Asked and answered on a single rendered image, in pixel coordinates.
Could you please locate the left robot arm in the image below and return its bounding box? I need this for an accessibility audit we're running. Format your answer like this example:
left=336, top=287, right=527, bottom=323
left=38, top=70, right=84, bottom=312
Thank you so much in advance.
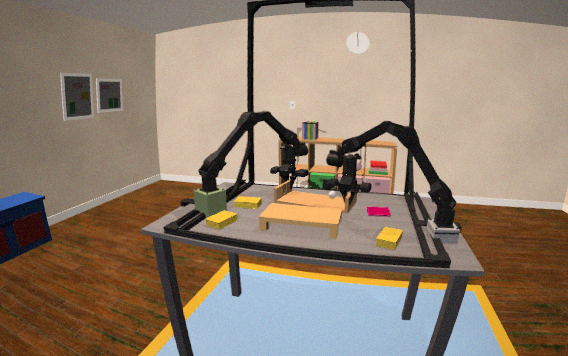
left=326, top=121, right=457, bottom=228

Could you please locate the orange tray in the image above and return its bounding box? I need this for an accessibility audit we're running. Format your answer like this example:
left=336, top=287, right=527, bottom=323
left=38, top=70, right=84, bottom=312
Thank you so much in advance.
left=274, top=180, right=357, bottom=214

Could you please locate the yellow sponge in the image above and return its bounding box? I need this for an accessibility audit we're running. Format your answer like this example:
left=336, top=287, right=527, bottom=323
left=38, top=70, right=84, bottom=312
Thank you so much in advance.
left=206, top=211, right=237, bottom=230
left=234, top=196, right=262, bottom=209
left=376, top=227, right=403, bottom=250

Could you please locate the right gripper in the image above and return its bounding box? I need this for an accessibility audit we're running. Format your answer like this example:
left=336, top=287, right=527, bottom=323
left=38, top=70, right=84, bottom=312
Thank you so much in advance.
left=270, top=158, right=309, bottom=189

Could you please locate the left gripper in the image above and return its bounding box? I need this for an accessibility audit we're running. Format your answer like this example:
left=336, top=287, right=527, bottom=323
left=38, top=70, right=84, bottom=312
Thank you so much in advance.
left=326, top=169, right=371, bottom=204

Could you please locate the tan low table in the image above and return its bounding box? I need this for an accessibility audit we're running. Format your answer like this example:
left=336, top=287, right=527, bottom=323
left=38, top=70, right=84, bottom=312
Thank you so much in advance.
left=259, top=203, right=342, bottom=238

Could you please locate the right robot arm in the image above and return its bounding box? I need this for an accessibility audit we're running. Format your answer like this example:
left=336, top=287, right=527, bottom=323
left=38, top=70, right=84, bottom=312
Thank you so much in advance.
left=198, top=111, right=308, bottom=193

